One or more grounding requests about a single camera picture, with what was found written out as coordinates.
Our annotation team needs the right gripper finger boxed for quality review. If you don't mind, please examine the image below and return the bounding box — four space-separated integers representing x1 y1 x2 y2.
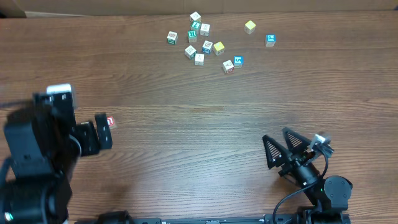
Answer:
282 127 311 154
262 135 291 169

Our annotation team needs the red letter U block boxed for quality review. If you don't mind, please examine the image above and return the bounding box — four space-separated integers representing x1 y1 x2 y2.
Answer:
107 116 117 129

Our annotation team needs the yellow top block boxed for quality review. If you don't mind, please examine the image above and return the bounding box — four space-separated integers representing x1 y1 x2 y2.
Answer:
213 41 225 55

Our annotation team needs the yellow block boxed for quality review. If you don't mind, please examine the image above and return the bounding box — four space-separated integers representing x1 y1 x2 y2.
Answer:
213 41 225 55
244 21 256 35

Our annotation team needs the blue edged picture block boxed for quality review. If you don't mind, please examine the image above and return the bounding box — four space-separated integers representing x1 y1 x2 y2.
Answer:
201 40 213 54

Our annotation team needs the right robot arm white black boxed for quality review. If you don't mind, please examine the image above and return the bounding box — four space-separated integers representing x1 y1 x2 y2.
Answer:
262 128 353 224

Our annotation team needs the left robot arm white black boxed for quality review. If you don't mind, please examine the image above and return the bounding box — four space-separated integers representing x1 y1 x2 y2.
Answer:
1 93 113 223

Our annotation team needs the red edged picture block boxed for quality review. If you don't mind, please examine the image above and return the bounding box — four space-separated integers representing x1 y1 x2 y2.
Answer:
222 60 234 74

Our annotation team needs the blue number 5 block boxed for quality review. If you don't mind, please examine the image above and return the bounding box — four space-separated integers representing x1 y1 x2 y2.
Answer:
233 55 244 68

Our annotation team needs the blue letter P block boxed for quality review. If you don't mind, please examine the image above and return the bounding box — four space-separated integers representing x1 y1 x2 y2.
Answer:
265 34 276 47

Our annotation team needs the green edged picture block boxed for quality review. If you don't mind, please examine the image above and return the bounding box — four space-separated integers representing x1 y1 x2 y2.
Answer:
184 45 197 60

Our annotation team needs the green letter B block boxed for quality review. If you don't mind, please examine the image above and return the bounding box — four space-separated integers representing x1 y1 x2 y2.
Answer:
167 31 178 45

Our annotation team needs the plain white picture block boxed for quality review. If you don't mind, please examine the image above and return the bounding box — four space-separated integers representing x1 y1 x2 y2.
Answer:
194 54 205 66

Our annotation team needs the yellow block far right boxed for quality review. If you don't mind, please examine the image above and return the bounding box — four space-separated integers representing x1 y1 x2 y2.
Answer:
244 21 256 35

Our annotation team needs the green letter R block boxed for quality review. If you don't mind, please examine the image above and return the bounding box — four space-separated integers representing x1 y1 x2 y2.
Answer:
187 30 197 43

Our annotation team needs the green letter L block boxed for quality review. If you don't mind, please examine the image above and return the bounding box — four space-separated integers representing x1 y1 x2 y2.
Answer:
190 21 201 32

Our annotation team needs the white picture block upper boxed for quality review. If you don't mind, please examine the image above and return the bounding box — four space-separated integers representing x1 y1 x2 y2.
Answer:
200 23 210 37

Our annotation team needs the white top back block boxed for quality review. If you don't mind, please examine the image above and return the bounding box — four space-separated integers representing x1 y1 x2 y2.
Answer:
190 11 201 22

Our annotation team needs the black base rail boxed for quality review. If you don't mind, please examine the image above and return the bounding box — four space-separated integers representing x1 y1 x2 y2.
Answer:
75 211 351 224

